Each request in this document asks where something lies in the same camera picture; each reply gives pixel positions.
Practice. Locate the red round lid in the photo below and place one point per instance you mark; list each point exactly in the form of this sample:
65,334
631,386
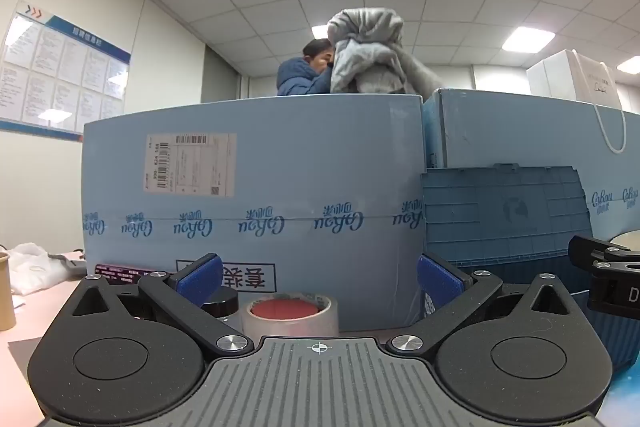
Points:
285,308

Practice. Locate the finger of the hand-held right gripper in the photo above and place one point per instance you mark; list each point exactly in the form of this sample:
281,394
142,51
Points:
595,251

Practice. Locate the white plastic bag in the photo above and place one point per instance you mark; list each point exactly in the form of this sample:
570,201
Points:
35,269

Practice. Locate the black lid glass jar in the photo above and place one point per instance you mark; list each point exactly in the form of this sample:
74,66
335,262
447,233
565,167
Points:
220,304

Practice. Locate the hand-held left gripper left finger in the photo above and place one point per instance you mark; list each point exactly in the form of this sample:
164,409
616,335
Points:
201,279

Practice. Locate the plain light blue carton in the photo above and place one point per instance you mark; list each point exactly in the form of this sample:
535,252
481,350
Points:
525,132

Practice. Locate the black item with red label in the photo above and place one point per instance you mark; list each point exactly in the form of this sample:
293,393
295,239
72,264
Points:
120,270

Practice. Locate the white paper bag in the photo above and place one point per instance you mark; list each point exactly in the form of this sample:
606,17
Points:
592,77

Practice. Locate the large labelled light blue carton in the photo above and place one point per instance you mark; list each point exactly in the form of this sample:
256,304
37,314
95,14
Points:
300,157

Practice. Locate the clear tape roll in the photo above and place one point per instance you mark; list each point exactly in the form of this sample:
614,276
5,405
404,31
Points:
330,314

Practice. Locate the beige paper cup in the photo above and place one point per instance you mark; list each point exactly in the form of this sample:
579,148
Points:
6,292

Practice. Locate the blue plastic crate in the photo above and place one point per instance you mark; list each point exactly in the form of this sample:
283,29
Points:
500,217

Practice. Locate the ceiling light panel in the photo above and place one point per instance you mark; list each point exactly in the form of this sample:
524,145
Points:
529,38
320,32
631,64

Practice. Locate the wall notice board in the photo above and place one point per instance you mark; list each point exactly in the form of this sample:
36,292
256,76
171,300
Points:
60,72

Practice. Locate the grey cloth bundle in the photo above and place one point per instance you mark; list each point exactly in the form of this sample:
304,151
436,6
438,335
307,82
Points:
372,52

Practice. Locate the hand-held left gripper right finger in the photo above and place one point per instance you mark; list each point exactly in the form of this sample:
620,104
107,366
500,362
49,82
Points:
440,279

